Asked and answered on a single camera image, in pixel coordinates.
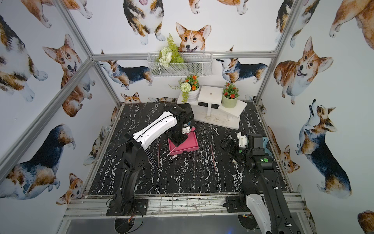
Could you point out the white pot orange flowers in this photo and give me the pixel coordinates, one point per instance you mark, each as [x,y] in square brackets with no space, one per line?
[190,88]

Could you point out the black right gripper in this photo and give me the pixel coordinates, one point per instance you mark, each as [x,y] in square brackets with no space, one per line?
[233,151]

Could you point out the black drawer cabinet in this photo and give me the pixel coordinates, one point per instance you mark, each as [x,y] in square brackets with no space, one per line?
[183,114]

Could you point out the green pot red flowers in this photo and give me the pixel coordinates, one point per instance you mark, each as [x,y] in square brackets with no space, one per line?
[230,95]

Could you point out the white wooden stand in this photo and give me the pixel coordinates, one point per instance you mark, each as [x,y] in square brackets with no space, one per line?
[207,108]

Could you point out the red pencil near drawer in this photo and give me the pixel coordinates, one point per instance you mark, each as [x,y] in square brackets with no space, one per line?
[158,158]

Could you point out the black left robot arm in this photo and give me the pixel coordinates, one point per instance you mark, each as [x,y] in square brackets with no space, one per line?
[134,157]

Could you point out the white wire basket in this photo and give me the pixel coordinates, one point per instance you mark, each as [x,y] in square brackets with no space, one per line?
[191,63]

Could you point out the green fern with white flowers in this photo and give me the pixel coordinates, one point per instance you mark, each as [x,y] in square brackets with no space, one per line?
[169,54]

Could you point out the red pencil right group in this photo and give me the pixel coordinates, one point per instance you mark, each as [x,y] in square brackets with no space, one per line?
[213,157]

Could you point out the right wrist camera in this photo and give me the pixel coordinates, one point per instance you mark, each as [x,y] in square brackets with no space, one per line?
[243,140]

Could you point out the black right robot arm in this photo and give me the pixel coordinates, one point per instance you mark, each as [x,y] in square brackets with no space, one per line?
[265,203]

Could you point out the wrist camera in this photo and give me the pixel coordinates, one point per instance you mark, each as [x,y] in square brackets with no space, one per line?
[243,140]
[186,130]

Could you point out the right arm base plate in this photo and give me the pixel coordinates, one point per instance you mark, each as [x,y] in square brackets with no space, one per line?
[235,205]

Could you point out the teal plastic scoop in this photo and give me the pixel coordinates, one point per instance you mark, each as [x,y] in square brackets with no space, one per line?
[266,146]

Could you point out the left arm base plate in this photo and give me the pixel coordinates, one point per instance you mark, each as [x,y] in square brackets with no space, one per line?
[132,207]

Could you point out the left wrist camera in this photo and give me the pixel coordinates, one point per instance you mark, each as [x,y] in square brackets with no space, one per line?
[186,130]

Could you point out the dark blue pencil left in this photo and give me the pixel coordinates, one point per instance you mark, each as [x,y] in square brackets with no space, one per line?
[151,158]

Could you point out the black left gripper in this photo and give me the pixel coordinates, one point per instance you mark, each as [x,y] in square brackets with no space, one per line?
[177,138]

